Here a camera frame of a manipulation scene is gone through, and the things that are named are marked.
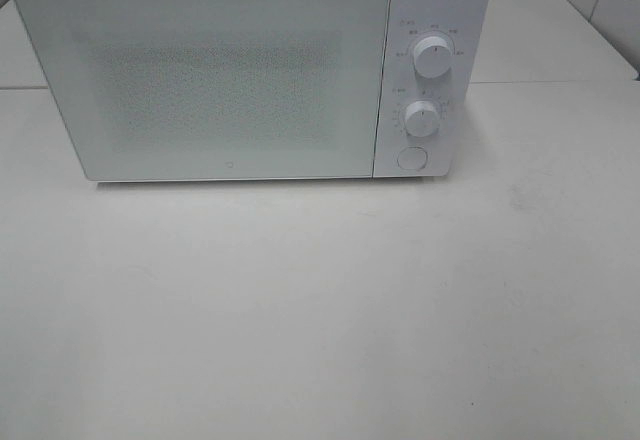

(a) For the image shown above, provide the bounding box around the upper white power knob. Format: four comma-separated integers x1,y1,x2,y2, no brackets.
410,31,454,79

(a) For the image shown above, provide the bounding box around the round white door button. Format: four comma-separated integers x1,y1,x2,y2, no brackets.
397,147,428,171

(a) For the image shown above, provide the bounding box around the white microwave oven body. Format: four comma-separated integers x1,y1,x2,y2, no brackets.
22,0,491,187

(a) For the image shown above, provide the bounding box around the white timer knob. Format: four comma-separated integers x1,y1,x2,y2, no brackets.
403,100,441,138

